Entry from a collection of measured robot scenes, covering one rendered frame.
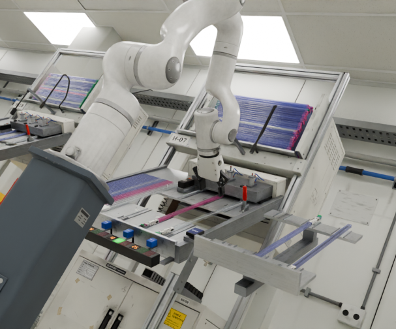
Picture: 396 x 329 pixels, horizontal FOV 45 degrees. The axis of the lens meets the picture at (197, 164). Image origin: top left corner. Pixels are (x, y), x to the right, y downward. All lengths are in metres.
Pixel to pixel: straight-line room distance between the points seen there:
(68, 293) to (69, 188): 1.08
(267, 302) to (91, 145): 0.72
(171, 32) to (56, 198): 0.56
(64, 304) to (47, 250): 1.05
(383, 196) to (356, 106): 0.87
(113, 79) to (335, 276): 2.51
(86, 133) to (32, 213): 0.24
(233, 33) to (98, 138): 0.68
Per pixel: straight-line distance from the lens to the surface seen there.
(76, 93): 3.19
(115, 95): 1.27
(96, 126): 1.24
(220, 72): 1.68
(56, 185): 1.18
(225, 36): 1.69
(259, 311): 1.54
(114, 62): 1.36
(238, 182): 2.09
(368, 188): 3.73
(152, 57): 1.30
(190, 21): 1.47
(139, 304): 1.96
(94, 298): 2.09
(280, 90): 4.51
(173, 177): 2.33
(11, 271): 1.15
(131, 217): 1.82
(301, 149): 2.15
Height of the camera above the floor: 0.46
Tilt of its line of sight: 19 degrees up
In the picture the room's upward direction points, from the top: 28 degrees clockwise
